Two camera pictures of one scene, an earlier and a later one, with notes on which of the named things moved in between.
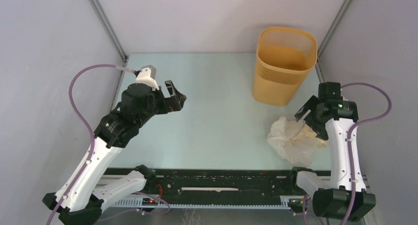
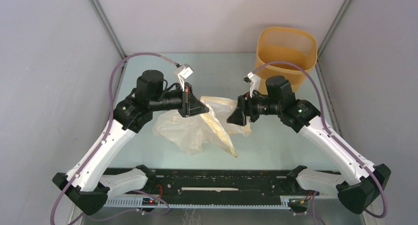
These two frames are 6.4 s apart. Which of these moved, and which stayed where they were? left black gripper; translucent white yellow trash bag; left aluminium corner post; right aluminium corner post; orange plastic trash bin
Moved: left black gripper; translucent white yellow trash bag
Stayed: right aluminium corner post; orange plastic trash bin; left aluminium corner post
